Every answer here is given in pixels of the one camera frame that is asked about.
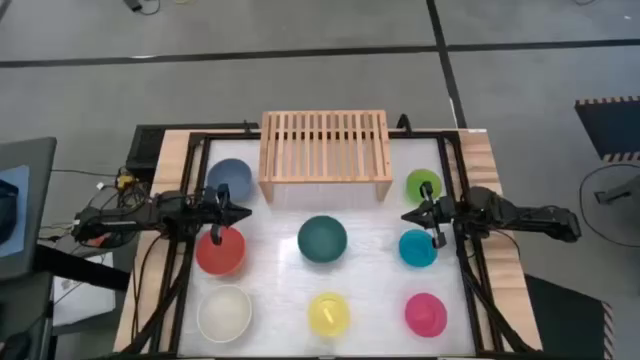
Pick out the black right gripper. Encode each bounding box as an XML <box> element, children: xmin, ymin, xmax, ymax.
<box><xmin>400</xmin><ymin>181</ymin><xmax>457</xmax><ymax>250</ymax></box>

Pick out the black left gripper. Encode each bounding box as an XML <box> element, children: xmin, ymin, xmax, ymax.
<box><xmin>199</xmin><ymin>182</ymin><xmax>253</xmax><ymax>246</ymax></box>

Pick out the green bowl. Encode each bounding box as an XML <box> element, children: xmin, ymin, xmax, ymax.
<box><xmin>405</xmin><ymin>168</ymin><xmax>444</xmax><ymax>205</ymax></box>

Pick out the cyan bowl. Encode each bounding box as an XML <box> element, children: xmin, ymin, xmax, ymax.
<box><xmin>398</xmin><ymin>228</ymin><xmax>439</xmax><ymax>269</ymax></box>

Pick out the grey-blue bowl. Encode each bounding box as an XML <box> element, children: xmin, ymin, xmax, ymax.
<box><xmin>206</xmin><ymin>158</ymin><xmax>254</xmax><ymax>203</ymax></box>

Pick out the red bowl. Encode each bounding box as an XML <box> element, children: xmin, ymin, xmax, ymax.
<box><xmin>195</xmin><ymin>225</ymin><xmax>247</xmax><ymax>277</ymax></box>

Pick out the dark teal bowl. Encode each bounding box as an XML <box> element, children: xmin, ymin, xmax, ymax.
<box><xmin>296</xmin><ymin>215</ymin><xmax>349</xmax><ymax>265</ymax></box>

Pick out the pink bowl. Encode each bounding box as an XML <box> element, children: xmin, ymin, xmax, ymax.
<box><xmin>403</xmin><ymin>292</ymin><xmax>449</xmax><ymax>339</ymax></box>

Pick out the white bowl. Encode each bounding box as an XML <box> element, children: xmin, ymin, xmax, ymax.
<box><xmin>196</xmin><ymin>284</ymin><xmax>253</xmax><ymax>344</ymax></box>

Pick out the yellow bowl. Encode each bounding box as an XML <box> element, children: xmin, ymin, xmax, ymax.
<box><xmin>307</xmin><ymin>292</ymin><xmax>351</xmax><ymax>338</ymax></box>

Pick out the wooden slatted shelf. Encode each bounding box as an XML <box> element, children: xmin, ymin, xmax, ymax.
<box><xmin>257</xmin><ymin>109</ymin><xmax>395</xmax><ymax>204</ymax></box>

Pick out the white work surface sheet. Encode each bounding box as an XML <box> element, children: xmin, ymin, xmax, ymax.
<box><xmin>177</xmin><ymin>137</ymin><xmax>476</xmax><ymax>357</ymax></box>

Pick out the black beam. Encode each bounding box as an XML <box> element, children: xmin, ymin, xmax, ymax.
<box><xmin>32</xmin><ymin>243</ymin><xmax>132</xmax><ymax>292</ymax></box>

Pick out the white paper sheet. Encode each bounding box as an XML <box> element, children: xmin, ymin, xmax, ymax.
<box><xmin>52</xmin><ymin>251</ymin><xmax>117</xmax><ymax>327</ymax></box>

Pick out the black mat with striped edge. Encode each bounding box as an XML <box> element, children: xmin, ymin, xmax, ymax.
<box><xmin>523</xmin><ymin>273</ymin><xmax>615</xmax><ymax>360</ymax></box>
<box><xmin>573</xmin><ymin>95</ymin><xmax>640</xmax><ymax>163</ymax></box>

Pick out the grey desk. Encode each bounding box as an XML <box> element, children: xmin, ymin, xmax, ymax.
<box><xmin>0</xmin><ymin>137</ymin><xmax>58</xmax><ymax>281</ymax></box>

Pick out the grey stand foot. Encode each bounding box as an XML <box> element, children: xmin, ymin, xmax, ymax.
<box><xmin>593</xmin><ymin>173</ymin><xmax>640</xmax><ymax>205</ymax></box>

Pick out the light blue paper sheet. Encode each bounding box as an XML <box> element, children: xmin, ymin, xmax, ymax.
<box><xmin>0</xmin><ymin>164</ymin><xmax>30</xmax><ymax>259</ymax></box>

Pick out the black rounded object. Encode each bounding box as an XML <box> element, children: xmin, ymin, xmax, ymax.
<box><xmin>0</xmin><ymin>179</ymin><xmax>20</xmax><ymax>246</ymax></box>

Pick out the black metal table frame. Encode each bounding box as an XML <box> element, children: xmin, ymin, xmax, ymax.
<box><xmin>122</xmin><ymin>130</ymin><xmax>536</xmax><ymax>359</ymax></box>

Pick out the thin black hanging cable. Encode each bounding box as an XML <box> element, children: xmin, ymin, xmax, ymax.
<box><xmin>129</xmin><ymin>232</ymin><xmax>166</xmax><ymax>349</ymax></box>

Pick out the black looped floor cable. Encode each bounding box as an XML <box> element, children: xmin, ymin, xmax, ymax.
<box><xmin>578</xmin><ymin>162</ymin><xmax>640</xmax><ymax>250</ymax></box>

